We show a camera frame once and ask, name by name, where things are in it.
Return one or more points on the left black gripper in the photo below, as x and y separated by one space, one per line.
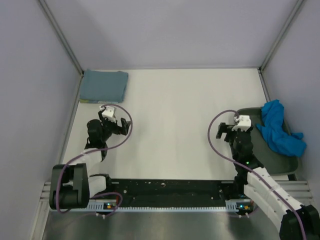
118 129

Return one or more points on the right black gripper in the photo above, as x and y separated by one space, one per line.
226 128

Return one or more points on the bright blue t shirt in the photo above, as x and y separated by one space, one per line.
271 129

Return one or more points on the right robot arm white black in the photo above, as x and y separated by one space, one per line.
293 219

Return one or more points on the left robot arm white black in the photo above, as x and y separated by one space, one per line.
71 186

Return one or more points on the folded grey-blue t shirt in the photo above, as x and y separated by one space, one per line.
104 85

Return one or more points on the folded shirt with green print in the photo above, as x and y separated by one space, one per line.
86 101

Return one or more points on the dark green plastic bin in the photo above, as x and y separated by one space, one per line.
275 163

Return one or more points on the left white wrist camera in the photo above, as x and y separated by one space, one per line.
108 112

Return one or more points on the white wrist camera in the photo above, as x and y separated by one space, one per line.
242 123
108 112

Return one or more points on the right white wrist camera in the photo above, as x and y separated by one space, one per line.
242 123

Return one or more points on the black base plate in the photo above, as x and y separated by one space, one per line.
172 192

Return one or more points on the grey slotted cable duct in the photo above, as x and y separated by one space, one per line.
230 206

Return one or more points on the left aluminium corner post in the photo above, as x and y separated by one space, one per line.
60 35

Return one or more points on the aluminium corner post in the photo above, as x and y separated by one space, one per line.
282 34
60 35

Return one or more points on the right aluminium corner post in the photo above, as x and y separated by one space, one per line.
282 34

